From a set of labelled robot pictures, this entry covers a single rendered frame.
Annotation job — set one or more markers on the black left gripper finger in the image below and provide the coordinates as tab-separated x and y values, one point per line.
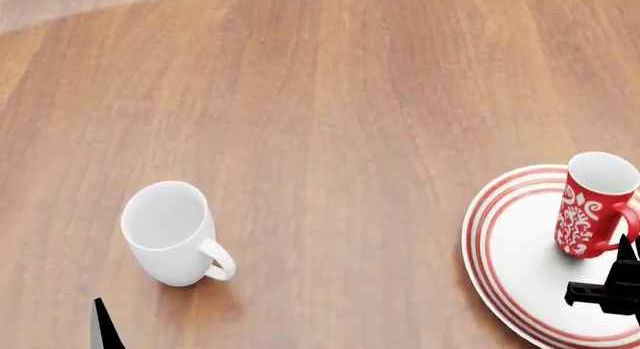
102	330

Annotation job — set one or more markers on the white ceramic mug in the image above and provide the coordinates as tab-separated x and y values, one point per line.
165	232

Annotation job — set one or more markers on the red mug with white pattern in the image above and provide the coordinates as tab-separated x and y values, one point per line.
582	217

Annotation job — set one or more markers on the white plate with red rings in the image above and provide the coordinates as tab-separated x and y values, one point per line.
520	259

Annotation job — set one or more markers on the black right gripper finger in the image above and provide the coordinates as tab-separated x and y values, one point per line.
628	249

